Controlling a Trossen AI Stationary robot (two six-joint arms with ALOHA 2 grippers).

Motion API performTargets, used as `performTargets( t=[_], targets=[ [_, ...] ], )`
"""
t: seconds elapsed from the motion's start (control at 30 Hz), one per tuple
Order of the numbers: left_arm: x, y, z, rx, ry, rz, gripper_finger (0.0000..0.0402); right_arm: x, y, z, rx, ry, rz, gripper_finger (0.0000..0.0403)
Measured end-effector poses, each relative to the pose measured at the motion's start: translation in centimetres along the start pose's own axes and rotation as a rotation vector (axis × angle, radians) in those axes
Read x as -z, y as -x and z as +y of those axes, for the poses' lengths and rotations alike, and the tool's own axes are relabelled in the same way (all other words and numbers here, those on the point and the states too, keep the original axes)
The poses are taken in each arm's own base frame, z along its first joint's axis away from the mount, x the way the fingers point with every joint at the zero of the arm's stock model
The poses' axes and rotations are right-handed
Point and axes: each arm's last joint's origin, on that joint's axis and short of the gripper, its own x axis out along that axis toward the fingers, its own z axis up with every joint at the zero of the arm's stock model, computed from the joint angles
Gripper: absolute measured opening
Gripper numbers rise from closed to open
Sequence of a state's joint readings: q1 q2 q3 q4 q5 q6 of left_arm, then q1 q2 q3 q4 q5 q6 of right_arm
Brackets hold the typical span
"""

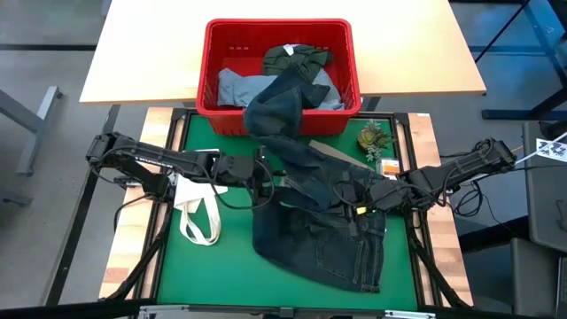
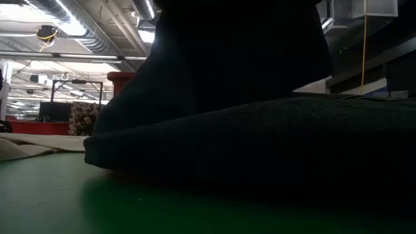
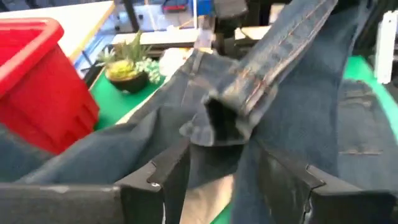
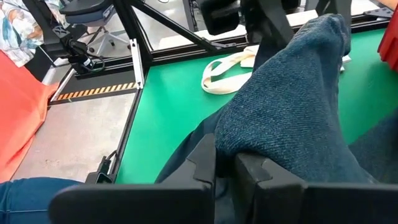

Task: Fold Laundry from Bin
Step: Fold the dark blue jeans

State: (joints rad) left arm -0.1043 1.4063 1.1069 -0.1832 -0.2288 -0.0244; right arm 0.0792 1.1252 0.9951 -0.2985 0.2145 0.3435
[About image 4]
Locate white cloth tote bag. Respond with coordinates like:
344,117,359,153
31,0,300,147
201,44,353,96

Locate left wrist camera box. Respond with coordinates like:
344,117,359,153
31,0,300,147
200,0,241,36

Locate silver metal bracket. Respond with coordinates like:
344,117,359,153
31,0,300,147
129,38,146,90

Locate green table mat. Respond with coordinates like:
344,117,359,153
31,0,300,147
115,27,398,185

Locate red plastic laundry bin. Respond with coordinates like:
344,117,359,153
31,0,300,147
377,11,398,73

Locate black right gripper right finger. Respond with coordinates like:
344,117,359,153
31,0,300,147
234,152,398,224

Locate black office chair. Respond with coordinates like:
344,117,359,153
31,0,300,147
58,0,132,57

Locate yellow black hazard tape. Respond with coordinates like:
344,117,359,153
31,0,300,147
57,82,138,101

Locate black power adapter with cable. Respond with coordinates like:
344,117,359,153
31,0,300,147
67,39,106,75

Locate dark blue jeans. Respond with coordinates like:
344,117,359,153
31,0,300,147
154,14,398,224

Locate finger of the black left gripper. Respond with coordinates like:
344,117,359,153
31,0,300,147
315,0,352,19
242,0,295,47

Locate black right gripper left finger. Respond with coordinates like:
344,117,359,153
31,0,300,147
48,133,217,224

